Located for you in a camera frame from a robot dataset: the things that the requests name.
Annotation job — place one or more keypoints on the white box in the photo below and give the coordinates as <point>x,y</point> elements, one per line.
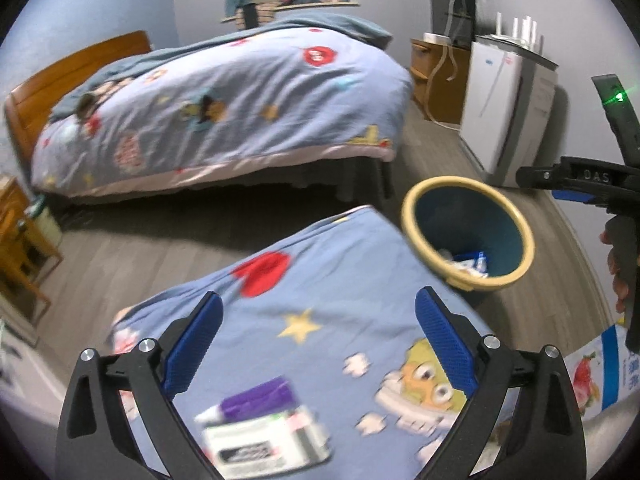
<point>436,38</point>

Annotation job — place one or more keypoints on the purple white tube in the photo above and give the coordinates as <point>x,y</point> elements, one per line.
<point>260,397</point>

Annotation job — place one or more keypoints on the blue white carton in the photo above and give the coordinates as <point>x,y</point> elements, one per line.
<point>600,370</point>

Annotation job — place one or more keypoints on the bed with cartoon duvet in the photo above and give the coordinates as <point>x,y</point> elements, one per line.
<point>225,105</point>

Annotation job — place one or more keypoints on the white air purifier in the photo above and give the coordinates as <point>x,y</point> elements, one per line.
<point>492,110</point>

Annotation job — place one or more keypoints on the white silver packet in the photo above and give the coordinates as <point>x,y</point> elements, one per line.
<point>467,271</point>

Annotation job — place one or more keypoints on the teal lidded pale container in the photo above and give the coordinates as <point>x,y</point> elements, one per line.
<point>47,225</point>

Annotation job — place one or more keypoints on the blue white wrapper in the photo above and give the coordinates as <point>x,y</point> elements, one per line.
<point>472,257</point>

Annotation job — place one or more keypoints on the wooden cabinet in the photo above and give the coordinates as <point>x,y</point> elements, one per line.
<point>442,95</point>

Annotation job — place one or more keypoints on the wooden window sill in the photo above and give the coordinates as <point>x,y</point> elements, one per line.
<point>320,5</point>

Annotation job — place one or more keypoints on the purple glue stick pack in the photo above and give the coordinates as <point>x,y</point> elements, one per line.
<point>260,440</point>

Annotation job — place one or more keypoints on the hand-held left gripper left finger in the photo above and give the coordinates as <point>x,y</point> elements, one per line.
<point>192,345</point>

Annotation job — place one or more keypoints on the person's right hand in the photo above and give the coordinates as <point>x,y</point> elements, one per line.
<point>614,265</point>

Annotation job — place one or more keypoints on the black flat screen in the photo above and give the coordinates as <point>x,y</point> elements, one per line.
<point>442,5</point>

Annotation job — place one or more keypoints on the yellow rimmed blue trash bin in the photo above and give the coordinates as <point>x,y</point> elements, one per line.
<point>465,220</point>

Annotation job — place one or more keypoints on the wooden bedside table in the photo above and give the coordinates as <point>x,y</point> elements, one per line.
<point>20,255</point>

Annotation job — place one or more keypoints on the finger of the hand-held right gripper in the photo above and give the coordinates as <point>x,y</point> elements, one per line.
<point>575,176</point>

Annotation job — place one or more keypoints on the wooden headboard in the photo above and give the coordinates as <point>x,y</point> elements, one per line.
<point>65,67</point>

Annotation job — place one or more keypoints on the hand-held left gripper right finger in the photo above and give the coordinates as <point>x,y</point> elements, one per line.
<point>445,340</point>

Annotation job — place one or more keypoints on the white router with antennas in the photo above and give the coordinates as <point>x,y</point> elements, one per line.
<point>520,32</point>

